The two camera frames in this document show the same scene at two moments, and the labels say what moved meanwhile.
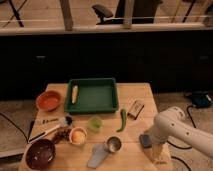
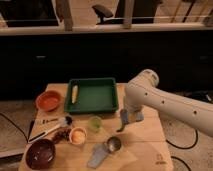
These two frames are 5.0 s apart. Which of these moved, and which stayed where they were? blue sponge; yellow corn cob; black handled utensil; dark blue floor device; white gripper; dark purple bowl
Moved: white gripper; blue sponge
Stayed: dark blue floor device; black handled utensil; yellow corn cob; dark purple bowl
